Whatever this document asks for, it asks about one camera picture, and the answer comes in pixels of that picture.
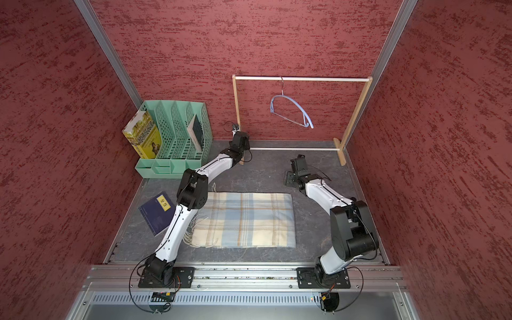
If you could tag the wooden clothes rack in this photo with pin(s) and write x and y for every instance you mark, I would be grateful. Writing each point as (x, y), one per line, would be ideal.
(340, 144)

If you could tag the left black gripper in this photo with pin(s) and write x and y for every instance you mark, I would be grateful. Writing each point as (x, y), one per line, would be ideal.
(246, 146)

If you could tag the dark thin book in organizer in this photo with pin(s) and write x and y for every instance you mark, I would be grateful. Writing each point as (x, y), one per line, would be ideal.
(195, 131)

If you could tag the light blue clothes hanger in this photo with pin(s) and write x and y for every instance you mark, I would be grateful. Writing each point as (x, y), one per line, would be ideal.
(289, 109)

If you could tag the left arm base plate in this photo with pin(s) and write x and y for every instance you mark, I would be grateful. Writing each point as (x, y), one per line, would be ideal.
(171, 278)

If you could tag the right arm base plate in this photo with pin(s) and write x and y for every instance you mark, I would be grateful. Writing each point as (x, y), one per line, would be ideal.
(315, 278)

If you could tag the yellow book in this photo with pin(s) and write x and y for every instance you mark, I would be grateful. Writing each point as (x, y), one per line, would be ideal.
(143, 135)

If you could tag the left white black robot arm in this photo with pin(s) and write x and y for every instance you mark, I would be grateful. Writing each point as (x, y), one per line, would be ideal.
(191, 197)

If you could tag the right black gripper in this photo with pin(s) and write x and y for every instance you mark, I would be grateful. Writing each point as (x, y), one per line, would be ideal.
(288, 179)

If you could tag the aluminium rail frame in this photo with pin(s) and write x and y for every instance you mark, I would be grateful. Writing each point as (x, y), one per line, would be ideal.
(244, 291)

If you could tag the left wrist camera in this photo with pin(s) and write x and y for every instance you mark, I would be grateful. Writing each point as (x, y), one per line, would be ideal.
(235, 128)

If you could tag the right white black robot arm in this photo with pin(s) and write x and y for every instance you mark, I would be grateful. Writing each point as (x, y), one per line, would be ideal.
(353, 236)

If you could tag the green plastic file organizer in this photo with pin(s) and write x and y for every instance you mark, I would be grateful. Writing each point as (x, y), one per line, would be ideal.
(178, 153)

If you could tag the plaid beige blue scarf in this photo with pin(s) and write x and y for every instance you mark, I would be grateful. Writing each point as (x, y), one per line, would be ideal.
(243, 220)

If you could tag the dark blue notebook yellow label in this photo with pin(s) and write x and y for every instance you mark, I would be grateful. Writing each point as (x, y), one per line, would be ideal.
(158, 212)

